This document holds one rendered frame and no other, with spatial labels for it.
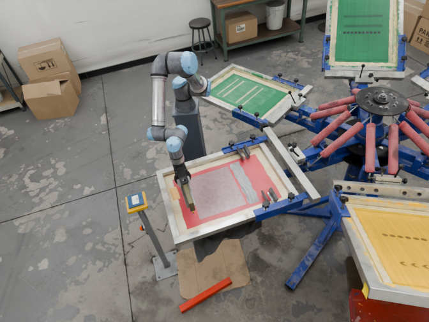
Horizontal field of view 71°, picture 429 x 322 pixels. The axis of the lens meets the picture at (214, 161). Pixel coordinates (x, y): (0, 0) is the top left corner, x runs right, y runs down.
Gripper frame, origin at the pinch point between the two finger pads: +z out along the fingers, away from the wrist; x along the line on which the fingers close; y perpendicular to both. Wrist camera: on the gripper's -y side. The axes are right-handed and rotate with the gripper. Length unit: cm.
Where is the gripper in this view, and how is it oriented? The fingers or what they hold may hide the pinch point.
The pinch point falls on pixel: (184, 185)
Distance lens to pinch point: 183.6
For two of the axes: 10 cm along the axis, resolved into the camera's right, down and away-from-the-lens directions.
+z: 1.0, 6.8, 7.3
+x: -9.5, 2.9, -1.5
